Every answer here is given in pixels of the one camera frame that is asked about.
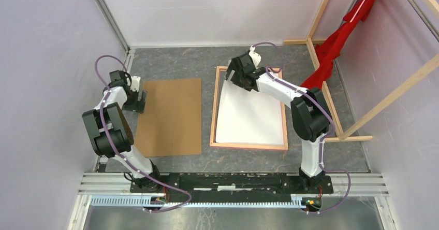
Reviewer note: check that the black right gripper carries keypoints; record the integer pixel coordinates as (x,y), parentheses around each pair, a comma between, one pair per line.
(237,82)

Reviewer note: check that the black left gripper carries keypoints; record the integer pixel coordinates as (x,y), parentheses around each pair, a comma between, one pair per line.
(137,105)

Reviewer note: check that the ocean landscape photo print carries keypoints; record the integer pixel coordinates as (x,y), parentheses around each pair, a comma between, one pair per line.
(248,117)

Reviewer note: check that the brown backing board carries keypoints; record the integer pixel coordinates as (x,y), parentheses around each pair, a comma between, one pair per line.
(171,124)

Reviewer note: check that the pink wooden picture frame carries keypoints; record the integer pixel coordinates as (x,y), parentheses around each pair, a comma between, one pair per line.
(219,79)

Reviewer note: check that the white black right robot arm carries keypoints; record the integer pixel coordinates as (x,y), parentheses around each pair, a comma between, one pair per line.
(311,119)

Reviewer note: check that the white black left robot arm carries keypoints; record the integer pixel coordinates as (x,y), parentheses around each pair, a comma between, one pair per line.
(110,134)

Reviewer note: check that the red cloth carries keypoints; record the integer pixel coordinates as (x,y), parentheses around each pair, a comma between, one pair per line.
(332,46)

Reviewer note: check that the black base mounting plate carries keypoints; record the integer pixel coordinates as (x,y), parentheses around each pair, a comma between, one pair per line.
(234,187)

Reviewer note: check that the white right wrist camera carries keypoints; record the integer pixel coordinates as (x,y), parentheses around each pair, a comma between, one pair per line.
(256,58)

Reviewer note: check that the aluminium side rail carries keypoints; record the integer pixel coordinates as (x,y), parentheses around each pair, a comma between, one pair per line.
(106,93)

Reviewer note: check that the aluminium front rail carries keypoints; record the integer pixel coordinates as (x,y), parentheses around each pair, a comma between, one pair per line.
(362,184)

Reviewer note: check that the white slotted cable duct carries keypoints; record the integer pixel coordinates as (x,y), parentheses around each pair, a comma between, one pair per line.
(159,202)

